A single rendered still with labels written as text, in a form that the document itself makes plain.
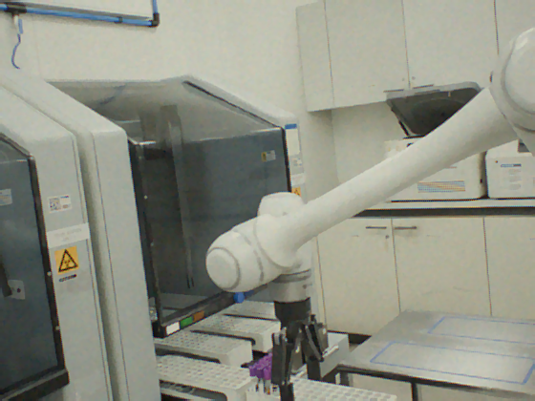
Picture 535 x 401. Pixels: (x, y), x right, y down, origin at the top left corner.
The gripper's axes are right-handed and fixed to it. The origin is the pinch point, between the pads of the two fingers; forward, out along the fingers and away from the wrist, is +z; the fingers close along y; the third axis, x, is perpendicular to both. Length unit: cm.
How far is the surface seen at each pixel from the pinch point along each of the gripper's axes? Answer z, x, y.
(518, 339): 4, -29, 54
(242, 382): -0.7, 14.1, -1.4
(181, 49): -100, 144, 140
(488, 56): -80, 24, 258
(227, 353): -0.6, 27.8, 11.0
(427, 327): 4, -6, 56
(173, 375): -0.5, 31.9, -4.3
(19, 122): -61, 39, -30
